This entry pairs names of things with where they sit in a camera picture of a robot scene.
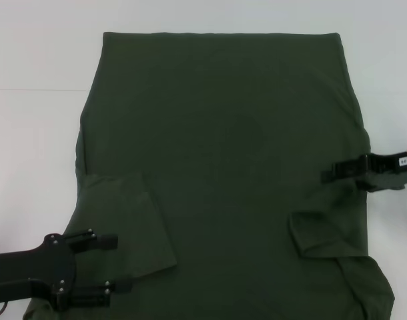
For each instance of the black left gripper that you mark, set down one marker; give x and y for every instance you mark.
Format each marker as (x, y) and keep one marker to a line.
(40, 270)

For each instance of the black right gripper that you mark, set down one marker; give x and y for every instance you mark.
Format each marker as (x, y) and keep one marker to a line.
(387, 163)

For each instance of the dark green t-shirt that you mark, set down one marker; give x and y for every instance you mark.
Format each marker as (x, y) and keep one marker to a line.
(223, 116)

